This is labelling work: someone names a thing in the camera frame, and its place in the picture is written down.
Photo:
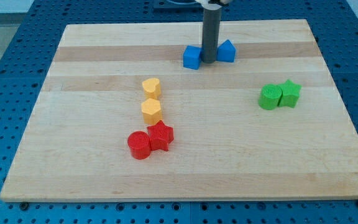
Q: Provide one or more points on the red cylinder block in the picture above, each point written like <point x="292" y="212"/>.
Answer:
<point x="139" y="145"/>

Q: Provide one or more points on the green cylinder block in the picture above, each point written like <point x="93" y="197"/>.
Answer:
<point x="270" y="96"/>

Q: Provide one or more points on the yellow hexagon block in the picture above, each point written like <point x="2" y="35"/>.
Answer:
<point x="151" y="111"/>

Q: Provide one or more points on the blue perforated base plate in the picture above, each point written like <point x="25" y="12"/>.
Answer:
<point x="24" y="65"/>

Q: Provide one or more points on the wooden board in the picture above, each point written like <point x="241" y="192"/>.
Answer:
<point x="226" y="147"/>

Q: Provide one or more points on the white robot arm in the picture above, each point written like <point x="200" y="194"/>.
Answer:
<point x="212" y="5"/>

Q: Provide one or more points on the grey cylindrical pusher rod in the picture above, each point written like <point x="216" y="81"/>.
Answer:
<point x="210" y="35"/>

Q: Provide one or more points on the red star block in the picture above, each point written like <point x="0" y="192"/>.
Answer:
<point x="160" y="136"/>

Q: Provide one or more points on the blue cube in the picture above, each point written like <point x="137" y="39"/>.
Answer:
<point x="192" y="57"/>

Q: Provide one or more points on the blue triangular block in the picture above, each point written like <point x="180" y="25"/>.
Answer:
<point x="226" y="52"/>

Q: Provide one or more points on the yellow heart block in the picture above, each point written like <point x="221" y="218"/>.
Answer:
<point x="151" y="88"/>

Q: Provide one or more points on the green star block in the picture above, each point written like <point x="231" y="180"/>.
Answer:
<point x="290" y="94"/>

